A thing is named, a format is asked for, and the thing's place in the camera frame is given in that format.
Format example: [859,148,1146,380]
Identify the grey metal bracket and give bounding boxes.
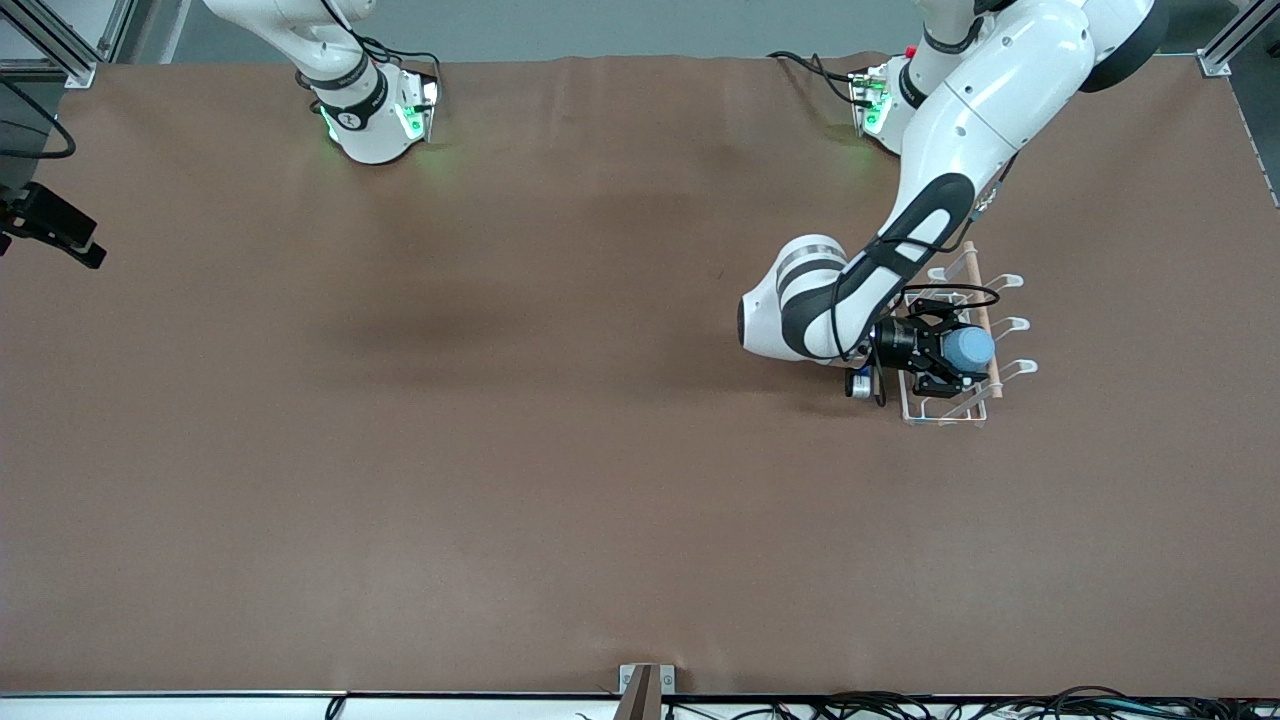
[618,663,676,695]

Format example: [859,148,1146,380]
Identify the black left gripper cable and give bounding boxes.
[835,230,1001,361]

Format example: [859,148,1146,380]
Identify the aluminium frame profile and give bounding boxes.
[1198,0,1280,79]
[0,0,136,89]

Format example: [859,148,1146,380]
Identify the black left arm base cable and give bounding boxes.
[768,50,863,103]

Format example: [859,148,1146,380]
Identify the black right arm base cable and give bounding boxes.
[355,33,444,83]

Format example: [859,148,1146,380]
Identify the black arm base cable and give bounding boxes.
[768,50,863,103]
[355,33,444,83]

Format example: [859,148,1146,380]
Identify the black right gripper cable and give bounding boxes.
[0,78,77,161]

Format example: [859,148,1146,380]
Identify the blue plastic cup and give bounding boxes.
[940,325,997,373]

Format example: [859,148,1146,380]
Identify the black cable bundle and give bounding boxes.
[665,685,1280,720]

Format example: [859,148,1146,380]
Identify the white wire cup rack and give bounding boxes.
[895,240,1039,429]

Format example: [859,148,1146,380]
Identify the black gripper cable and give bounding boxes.
[0,78,77,161]
[835,230,1001,361]

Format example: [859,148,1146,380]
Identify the brown table cover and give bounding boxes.
[0,52,1280,698]

